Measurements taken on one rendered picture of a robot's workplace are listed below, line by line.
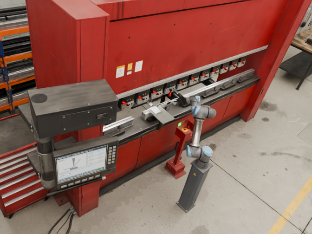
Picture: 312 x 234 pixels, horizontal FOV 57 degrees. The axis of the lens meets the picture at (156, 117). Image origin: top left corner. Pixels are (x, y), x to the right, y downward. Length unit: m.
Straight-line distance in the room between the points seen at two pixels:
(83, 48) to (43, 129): 0.62
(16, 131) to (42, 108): 1.34
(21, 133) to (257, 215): 2.94
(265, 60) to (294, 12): 0.78
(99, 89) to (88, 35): 0.38
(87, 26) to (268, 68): 3.38
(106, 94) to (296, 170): 3.68
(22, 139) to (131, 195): 1.49
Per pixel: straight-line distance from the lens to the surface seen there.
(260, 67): 4.88
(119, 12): 2.35
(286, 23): 4.60
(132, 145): 3.29
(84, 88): 1.91
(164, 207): 3.69
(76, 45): 2.02
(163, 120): 3.21
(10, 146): 2.93
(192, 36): 3.13
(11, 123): 3.16
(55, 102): 1.79
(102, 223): 3.50
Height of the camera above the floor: 3.05
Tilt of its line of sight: 39 degrees down
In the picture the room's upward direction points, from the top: 12 degrees clockwise
